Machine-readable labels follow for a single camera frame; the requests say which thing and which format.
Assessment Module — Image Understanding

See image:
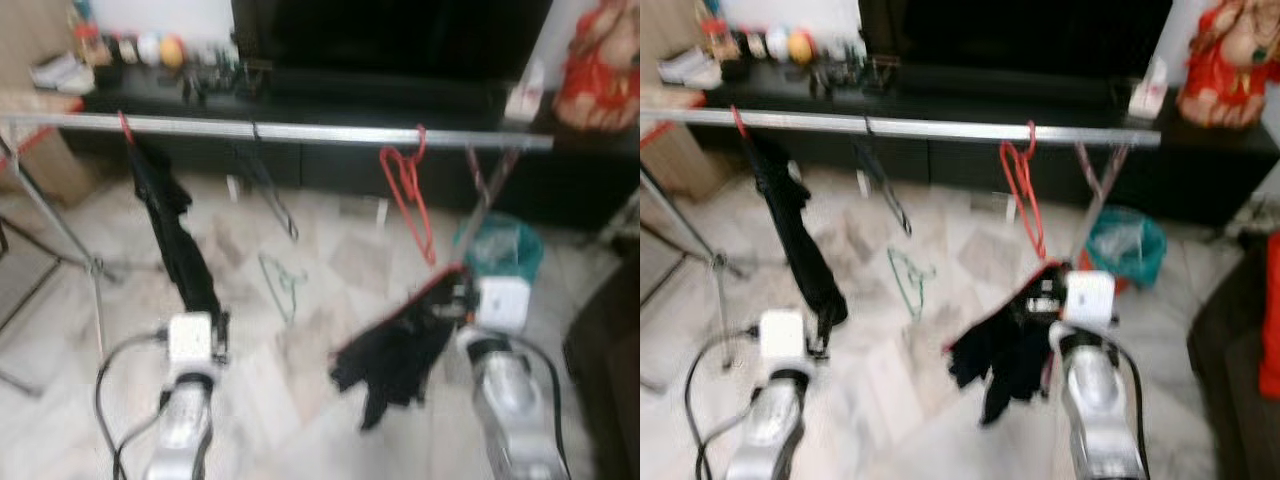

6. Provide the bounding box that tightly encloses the black garment red trim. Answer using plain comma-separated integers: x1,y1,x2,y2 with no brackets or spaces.
945,262,1076,426
330,265,476,431

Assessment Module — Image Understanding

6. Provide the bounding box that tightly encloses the green plastic hanger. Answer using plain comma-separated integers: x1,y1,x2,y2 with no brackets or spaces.
888,247,936,323
258,253,309,326

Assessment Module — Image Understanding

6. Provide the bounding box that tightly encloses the dark grey hanger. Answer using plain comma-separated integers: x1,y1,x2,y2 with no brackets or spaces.
235,123,299,241
855,120,913,237

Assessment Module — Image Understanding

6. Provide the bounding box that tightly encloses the orange bin green liner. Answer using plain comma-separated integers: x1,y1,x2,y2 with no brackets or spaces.
1085,207,1168,291
452,212,546,288

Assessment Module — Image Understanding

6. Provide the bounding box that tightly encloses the black TV cabinet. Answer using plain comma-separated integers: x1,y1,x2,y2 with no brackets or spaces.
60,85,641,233
690,85,1280,228

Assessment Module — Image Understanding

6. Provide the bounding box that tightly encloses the silver metal clothes rack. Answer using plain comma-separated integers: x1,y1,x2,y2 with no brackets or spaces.
0,110,556,366
640,105,1163,366

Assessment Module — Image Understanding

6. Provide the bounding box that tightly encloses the white tissue box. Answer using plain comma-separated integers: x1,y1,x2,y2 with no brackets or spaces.
505,60,546,123
1128,55,1169,119

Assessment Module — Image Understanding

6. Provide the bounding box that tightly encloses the black soundbar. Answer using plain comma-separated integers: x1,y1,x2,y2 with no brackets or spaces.
895,66,1131,101
265,68,511,104

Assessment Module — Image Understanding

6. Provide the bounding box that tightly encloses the red cloth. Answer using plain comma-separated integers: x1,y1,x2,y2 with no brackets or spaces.
1260,232,1280,401

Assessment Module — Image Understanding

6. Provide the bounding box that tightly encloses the black flat television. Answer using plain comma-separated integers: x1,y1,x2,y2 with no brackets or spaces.
860,0,1173,77
230,0,554,81

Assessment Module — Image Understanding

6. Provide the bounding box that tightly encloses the red robed figurine statue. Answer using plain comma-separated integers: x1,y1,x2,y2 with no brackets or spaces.
553,0,641,131
1178,0,1280,129

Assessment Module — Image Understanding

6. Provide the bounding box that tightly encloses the white bundled object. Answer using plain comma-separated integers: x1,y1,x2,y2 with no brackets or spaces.
30,52,97,97
655,47,724,91

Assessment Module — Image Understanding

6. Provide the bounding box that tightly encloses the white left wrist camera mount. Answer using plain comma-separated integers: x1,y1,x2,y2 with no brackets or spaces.
167,313,216,366
760,310,806,361

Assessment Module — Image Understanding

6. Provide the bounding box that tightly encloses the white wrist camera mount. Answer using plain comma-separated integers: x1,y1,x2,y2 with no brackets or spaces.
1065,270,1116,331
760,310,806,361
167,313,216,366
478,277,531,336

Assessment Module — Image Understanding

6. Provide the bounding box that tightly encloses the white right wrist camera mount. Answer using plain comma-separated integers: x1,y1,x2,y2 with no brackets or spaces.
478,277,531,336
1065,270,1116,331

